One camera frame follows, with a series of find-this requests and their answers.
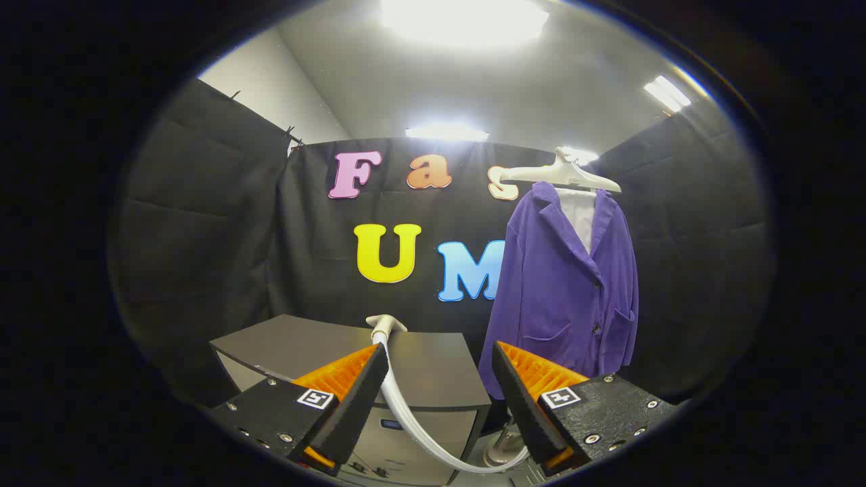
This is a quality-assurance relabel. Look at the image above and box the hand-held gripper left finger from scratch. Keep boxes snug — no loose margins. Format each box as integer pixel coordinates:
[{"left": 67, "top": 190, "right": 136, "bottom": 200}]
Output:
[{"left": 210, "top": 343, "right": 391, "bottom": 474}]

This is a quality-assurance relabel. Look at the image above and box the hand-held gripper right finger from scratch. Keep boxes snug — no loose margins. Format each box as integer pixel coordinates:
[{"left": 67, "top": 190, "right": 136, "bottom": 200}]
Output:
[{"left": 491, "top": 340, "right": 679, "bottom": 478}]

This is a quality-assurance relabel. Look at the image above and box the purple corduroy jacket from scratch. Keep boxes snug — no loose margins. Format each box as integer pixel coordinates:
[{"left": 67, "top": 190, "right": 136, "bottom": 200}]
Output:
[{"left": 478, "top": 181, "right": 640, "bottom": 400}]

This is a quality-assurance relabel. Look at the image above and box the white shirt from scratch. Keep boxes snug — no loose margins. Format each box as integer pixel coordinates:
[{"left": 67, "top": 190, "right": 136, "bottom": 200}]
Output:
[{"left": 556, "top": 188, "right": 597, "bottom": 254}]

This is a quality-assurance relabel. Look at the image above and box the white clothes hanger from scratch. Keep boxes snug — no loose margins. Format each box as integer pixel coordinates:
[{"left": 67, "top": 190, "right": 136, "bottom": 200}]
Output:
[{"left": 499, "top": 147, "right": 622, "bottom": 195}]

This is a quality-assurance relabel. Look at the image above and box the grey stand base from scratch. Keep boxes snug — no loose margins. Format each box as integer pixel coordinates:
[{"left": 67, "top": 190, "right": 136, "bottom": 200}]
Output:
[{"left": 482, "top": 423, "right": 530, "bottom": 469}]

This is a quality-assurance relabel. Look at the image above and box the grey cabinet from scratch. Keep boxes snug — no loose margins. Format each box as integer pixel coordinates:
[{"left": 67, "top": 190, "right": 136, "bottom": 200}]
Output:
[{"left": 208, "top": 314, "right": 493, "bottom": 486}]

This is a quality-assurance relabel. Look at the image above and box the black backdrop cloth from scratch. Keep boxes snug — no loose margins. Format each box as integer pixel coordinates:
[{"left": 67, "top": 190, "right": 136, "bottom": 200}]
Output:
[{"left": 112, "top": 78, "right": 772, "bottom": 407}]

